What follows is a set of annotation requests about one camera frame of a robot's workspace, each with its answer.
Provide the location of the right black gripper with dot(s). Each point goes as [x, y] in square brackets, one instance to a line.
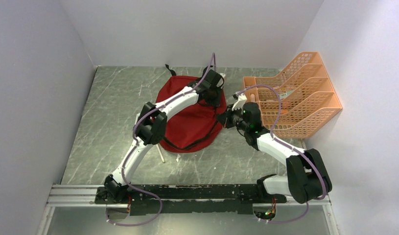
[224, 118]

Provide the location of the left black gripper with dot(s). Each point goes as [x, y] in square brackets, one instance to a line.
[216, 103]

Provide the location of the red backpack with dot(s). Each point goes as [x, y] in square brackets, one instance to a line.
[193, 128]

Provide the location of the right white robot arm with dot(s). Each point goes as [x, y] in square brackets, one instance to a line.
[306, 175]

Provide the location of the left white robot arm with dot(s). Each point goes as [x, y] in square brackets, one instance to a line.
[151, 125]

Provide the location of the orange plastic file organizer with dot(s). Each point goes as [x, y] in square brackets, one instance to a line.
[298, 101]

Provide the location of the white pencil stick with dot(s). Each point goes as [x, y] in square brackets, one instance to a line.
[161, 154]

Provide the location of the black mounting rail base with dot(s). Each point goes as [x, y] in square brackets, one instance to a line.
[149, 199]

